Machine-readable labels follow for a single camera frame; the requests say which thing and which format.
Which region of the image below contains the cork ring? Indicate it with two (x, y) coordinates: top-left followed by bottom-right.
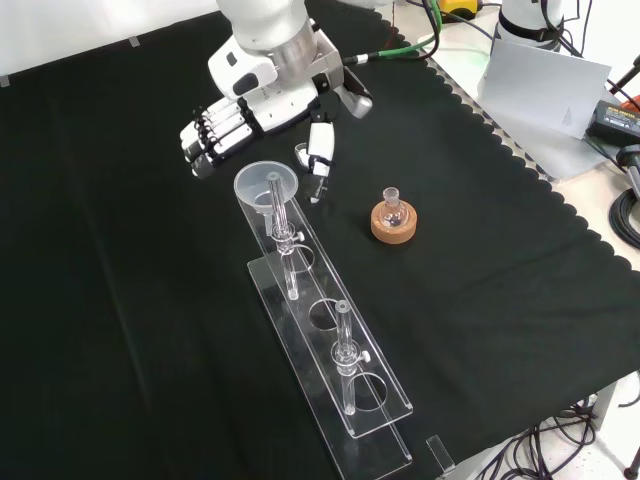
(370, 201), (419, 247)

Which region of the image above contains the yellow stop button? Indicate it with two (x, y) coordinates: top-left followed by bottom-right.
(438, 0), (480, 24)

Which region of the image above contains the black cable plug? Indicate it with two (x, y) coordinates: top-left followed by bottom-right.
(616, 144), (640, 202)

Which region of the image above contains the black power adapter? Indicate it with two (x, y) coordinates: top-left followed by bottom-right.
(584, 99), (640, 149)

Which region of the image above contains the black bench cloth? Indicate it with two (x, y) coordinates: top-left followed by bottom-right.
(0, 0), (640, 480)

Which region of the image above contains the clear plastic cloth clip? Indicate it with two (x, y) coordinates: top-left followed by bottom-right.
(424, 434), (457, 474)

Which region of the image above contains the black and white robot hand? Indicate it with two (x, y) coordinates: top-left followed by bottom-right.
(179, 69), (347, 205)

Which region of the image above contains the black cable bundle under bench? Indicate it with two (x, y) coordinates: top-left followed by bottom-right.
(477, 393), (640, 480)

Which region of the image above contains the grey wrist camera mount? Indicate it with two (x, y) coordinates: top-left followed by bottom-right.
(313, 34), (374, 120)

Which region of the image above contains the pale grey board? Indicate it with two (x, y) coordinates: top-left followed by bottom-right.
(476, 38), (614, 182)

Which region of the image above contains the green cable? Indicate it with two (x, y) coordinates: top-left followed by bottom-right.
(342, 0), (448, 67)

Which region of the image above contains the round-bottom glass flask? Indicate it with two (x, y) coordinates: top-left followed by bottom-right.
(377, 186), (409, 232)

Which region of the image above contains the coiled black cable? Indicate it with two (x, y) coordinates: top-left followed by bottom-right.
(608, 186), (640, 247)

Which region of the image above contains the clear acrylic funnel stand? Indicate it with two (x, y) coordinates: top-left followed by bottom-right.
(233, 171), (416, 480)

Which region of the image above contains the clear plastic funnel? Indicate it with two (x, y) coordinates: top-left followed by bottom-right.
(233, 159), (302, 227)

